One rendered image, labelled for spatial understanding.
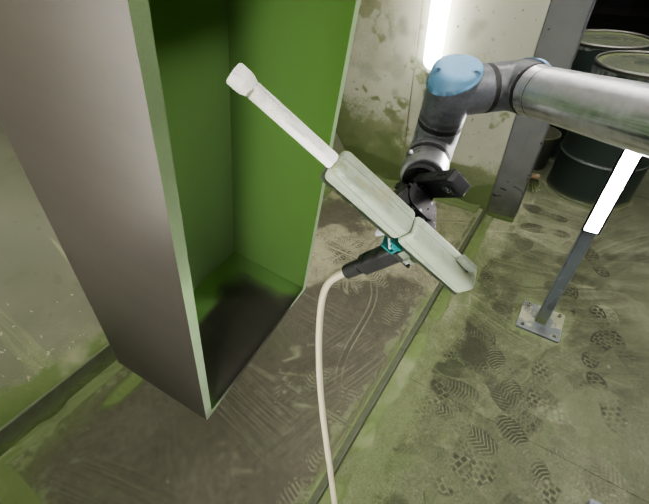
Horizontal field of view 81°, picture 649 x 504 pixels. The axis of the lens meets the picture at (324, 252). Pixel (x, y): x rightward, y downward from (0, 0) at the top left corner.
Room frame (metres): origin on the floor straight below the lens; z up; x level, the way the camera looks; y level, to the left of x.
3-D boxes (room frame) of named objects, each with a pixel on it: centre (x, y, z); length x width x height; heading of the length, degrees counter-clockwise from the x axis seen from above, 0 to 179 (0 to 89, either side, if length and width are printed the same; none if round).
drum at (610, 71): (2.46, -2.01, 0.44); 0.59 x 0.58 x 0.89; 160
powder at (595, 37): (3.10, -2.15, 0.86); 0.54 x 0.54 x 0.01
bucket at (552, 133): (2.87, -1.74, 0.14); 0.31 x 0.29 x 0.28; 145
